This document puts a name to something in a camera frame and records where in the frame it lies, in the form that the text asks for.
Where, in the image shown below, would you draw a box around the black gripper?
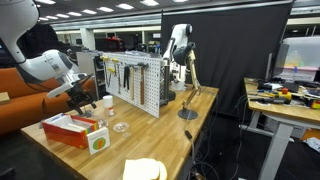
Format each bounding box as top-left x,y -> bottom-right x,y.
66,75 -> 98,116

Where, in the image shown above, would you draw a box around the black power cable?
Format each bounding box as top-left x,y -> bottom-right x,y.
184,129 -> 198,180

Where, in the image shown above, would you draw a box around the black pliers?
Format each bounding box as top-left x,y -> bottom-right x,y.
122,65 -> 131,92

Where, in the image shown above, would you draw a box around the yellow emergency stop button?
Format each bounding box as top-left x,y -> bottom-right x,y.
278,87 -> 293,102

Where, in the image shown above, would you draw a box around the black hand tool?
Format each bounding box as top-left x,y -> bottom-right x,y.
249,96 -> 292,105

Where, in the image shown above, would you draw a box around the white fruit picture card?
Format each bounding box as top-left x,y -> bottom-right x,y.
85,127 -> 112,156

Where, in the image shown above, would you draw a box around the white-legged wooden desk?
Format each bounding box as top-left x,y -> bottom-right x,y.
239,77 -> 320,180

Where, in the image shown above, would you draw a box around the yellow T-handle hex key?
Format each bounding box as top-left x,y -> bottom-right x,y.
106,67 -> 116,88
111,58 -> 120,76
100,55 -> 110,79

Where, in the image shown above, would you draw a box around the light wooden handle hammer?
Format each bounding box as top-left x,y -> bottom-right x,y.
128,64 -> 138,102

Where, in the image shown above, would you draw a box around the black curtain partition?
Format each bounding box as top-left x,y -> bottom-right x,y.
160,0 -> 294,118

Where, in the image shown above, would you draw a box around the grey metal cabinet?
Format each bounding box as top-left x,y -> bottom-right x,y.
75,50 -> 104,101

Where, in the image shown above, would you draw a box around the brown handle hammer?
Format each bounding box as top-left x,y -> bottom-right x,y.
136,61 -> 150,106

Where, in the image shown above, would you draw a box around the yellow sponge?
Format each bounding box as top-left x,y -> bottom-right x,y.
122,157 -> 169,180

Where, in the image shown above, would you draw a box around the orange cardboard box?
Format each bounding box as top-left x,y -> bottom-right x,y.
41,112 -> 101,150

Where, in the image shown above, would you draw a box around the orange sofa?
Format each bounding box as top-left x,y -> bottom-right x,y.
0,66 -> 98,136

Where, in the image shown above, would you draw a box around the white pegboard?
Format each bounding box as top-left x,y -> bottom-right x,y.
99,51 -> 168,119

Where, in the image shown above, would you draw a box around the white plastic cup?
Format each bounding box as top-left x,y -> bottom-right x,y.
102,94 -> 114,109

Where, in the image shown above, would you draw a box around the long steel wrench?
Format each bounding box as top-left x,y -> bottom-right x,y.
116,63 -> 122,95

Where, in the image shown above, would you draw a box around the computer monitor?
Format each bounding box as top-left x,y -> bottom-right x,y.
265,42 -> 290,81
282,35 -> 320,83

